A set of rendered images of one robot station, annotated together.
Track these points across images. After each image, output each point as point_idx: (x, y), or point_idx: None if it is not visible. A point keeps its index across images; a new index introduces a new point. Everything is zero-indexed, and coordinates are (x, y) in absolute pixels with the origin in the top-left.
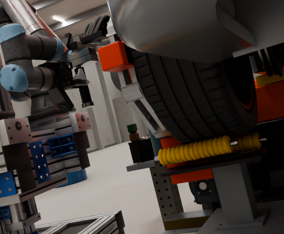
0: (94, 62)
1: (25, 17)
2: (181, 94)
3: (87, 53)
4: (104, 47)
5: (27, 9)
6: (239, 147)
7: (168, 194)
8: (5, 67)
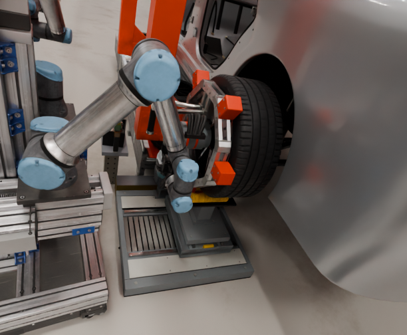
0: None
1: (180, 135)
2: (239, 194)
3: None
4: (226, 174)
5: (181, 126)
6: None
7: (115, 161)
8: (185, 201)
